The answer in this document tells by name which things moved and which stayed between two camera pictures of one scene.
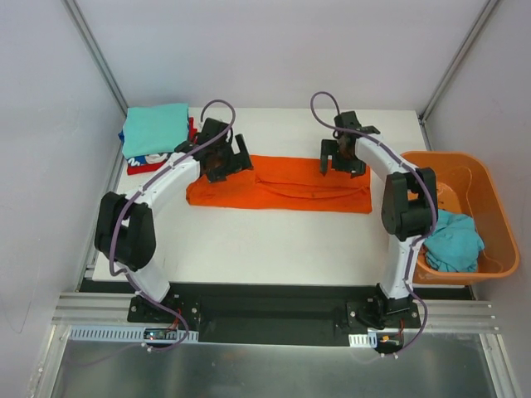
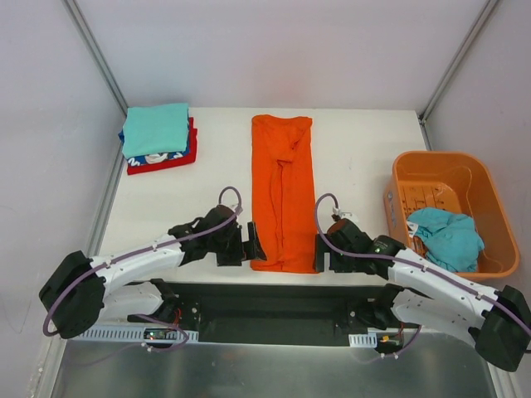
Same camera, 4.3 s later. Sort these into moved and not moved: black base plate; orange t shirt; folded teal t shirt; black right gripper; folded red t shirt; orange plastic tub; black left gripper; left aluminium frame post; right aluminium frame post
Moved: black left gripper; orange t shirt; black right gripper
Not moved: left aluminium frame post; right aluminium frame post; orange plastic tub; folded teal t shirt; black base plate; folded red t shirt
